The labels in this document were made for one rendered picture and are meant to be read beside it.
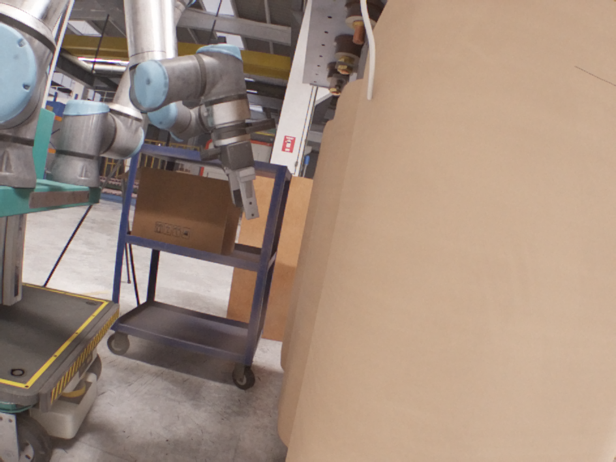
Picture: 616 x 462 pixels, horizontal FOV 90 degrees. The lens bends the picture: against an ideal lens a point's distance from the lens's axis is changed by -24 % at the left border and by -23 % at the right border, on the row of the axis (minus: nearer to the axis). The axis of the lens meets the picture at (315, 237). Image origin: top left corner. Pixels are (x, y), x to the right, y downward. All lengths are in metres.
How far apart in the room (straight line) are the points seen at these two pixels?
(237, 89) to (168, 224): 0.91
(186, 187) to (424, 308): 1.31
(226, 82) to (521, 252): 0.62
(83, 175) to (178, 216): 0.48
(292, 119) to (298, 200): 9.38
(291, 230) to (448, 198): 1.81
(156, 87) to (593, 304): 0.73
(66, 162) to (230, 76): 0.67
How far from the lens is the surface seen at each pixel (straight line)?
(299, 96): 11.61
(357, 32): 1.06
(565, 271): 0.40
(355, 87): 0.87
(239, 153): 0.77
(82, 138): 1.28
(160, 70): 0.75
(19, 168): 0.87
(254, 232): 2.13
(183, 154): 1.53
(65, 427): 1.18
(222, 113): 0.78
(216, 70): 0.78
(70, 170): 1.27
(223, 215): 1.53
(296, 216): 2.12
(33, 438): 1.06
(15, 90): 0.68
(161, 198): 1.60
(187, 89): 0.76
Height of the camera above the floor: 0.79
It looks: 5 degrees down
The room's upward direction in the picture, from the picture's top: 11 degrees clockwise
